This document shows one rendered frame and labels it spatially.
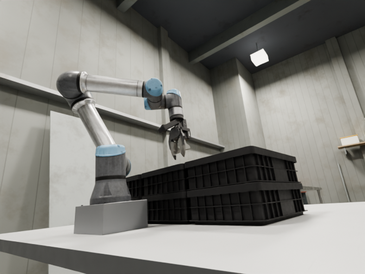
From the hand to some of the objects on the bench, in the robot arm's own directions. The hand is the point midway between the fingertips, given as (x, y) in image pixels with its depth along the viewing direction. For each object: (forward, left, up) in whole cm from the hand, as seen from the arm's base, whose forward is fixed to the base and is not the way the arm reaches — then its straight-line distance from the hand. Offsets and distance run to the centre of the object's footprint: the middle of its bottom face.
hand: (177, 155), depth 100 cm
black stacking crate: (+8, -27, -29) cm, 41 cm away
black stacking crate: (+10, +3, -30) cm, 31 cm away
